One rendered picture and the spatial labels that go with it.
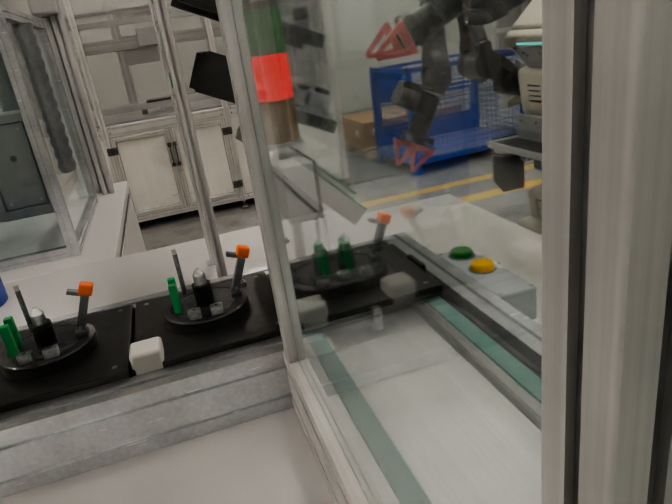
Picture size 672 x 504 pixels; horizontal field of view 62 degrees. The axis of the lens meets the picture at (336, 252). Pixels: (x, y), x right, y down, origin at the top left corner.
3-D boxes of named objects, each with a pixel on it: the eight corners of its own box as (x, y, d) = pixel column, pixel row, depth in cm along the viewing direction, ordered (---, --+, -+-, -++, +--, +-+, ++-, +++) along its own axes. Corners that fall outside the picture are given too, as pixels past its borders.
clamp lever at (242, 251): (240, 287, 94) (248, 245, 92) (241, 291, 93) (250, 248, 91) (218, 285, 93) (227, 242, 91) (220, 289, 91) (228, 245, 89)
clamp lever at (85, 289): (88, 325, 88) (94, 281, 87) (87, 331, 87) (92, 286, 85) (63, 324, 87) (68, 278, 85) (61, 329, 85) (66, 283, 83)
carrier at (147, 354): (266, 280, 107) (254, 219, 103) (296, 336, 86) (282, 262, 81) (137, 312, 102) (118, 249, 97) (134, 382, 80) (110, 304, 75)
